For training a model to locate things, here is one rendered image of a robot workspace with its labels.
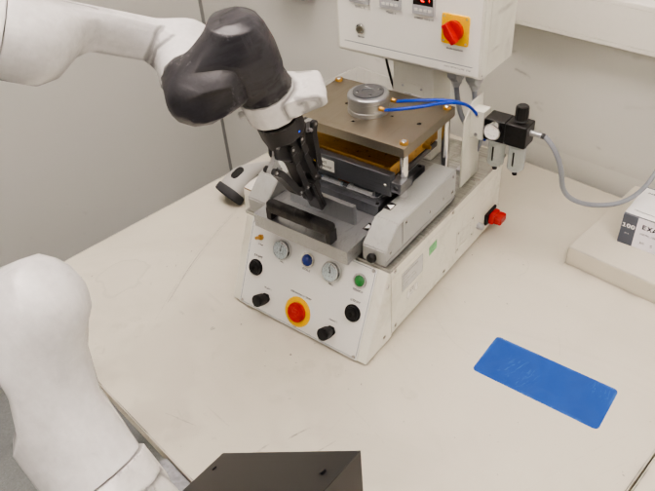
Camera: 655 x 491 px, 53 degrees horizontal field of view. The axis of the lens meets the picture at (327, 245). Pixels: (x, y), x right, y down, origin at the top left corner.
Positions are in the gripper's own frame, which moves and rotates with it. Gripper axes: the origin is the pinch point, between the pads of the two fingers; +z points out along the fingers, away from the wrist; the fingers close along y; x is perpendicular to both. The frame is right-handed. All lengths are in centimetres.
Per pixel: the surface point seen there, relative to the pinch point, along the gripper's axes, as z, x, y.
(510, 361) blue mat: 28.1, 38.1, 3.1
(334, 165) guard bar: 1.4, -1.0, -8.0
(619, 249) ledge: 36, 45, -33
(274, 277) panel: 16.1, -7.2, 12.1
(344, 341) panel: 20.2, 11.6, 16.1
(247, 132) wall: 91, -113, -64
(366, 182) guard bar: 2.8, 6.0, -7.5
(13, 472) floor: 79, -86, 82
